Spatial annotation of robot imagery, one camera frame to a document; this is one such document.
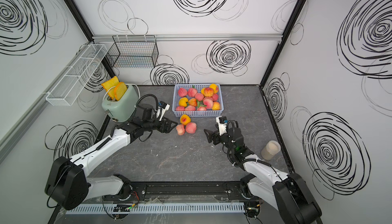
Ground black wire wall basket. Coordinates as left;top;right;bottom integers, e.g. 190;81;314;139
106;35;159;68

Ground mint green toaster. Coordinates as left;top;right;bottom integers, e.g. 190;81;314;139
102;84;140;123

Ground orange yellow peach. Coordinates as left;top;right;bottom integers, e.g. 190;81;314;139
211;101;221;111

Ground yellow peach with leaf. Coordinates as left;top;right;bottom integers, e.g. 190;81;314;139
178;97;188;108

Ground white slotted cable duct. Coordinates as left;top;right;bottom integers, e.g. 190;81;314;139
66;203;245;215

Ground rear yellow toast slice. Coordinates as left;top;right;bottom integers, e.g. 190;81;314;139
101;76;119;100

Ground white wire wall shelf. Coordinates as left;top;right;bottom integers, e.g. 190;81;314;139
46;44;109;106

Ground dark pink peach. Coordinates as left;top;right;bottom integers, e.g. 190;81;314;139
176;106;186;111

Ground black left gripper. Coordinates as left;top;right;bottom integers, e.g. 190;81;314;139
143;115;178;133

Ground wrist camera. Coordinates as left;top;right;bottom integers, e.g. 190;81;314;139
156;101;170;121
216;116;228;136

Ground pale pink peach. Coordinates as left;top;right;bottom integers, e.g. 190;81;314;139
176;124;186;136

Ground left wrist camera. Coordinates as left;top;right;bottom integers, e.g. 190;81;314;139
156;101;170;121

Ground light blue plastic basket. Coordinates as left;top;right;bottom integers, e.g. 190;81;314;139
172;84;224;118

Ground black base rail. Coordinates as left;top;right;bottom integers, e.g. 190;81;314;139
107;181;258;203

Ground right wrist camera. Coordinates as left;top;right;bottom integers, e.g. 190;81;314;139
216;116;228;136

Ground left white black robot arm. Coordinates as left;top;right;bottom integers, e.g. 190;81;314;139
45;94;177;210

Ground yellow toast slice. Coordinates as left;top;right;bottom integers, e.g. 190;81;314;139
101;76;119;100
114;82;128;101

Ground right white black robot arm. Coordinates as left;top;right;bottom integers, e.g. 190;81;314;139
204;127;322;224

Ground front yellow toast slice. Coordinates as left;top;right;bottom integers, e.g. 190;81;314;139
114;82;128;101

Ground pink peach with leaf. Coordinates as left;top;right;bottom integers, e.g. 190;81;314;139
198;97;214;110

